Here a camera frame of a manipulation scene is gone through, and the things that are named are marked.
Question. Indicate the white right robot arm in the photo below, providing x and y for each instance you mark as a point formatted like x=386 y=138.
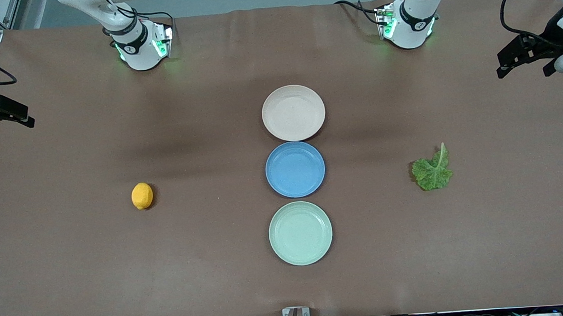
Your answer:
x=137 y=49

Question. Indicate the yellow lemon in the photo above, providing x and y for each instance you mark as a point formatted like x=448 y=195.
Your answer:
x=142 y=196

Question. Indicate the beige round plate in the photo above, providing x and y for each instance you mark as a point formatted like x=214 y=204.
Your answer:
x=293 y=112

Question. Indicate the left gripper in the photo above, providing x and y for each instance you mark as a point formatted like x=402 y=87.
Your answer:
x=547 y=42

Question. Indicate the brown table mat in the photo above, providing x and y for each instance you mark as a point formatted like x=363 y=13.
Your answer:
x=120 y=263

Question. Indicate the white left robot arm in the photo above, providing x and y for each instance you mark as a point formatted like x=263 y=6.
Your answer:
x=413 y=25

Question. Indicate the green lettuce leaf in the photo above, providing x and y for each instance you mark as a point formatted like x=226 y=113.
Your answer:
x=432 y=174

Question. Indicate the blue round plate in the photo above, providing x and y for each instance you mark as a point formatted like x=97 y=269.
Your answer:
x=294 y=169

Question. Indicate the pale green round plate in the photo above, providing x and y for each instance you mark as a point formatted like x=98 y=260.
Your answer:
x=300 y=233

